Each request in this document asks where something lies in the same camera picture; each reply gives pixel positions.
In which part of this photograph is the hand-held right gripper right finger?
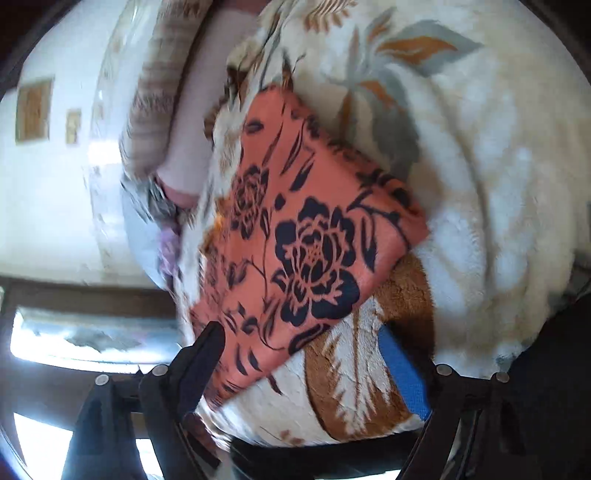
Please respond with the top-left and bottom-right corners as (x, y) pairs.
(376, 323), (536, 480)

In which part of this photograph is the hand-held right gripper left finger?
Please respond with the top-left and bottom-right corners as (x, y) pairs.
(60, 320), (227, 480)

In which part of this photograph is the orange floral shirt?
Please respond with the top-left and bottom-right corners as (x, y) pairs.
(189, 85), (430, 467)

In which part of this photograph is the purple floral cloth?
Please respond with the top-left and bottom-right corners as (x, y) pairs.
(157, 228), (183, 278)

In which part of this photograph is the dark cloth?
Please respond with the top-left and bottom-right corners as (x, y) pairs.
(503, 300), (591, 480)

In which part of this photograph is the grey blue pillow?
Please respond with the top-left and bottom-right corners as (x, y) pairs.
(120, 180), (185, 287)

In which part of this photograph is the leaf print quilted blanket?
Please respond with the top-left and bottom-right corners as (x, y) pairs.
(178, 0), (591, 448)

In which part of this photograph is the striped floral bolster pillow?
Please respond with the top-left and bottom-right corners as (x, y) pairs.
(117, 0), (218, 185)

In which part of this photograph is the wooden window frame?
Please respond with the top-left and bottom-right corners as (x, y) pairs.
(0, 277), (195, 416)

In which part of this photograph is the small wooden wall frame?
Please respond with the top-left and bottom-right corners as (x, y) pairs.
(65, 108), (82, 145)

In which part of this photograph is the large wooden wall frame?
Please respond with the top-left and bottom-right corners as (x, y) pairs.
(15, 78), (55, 145)

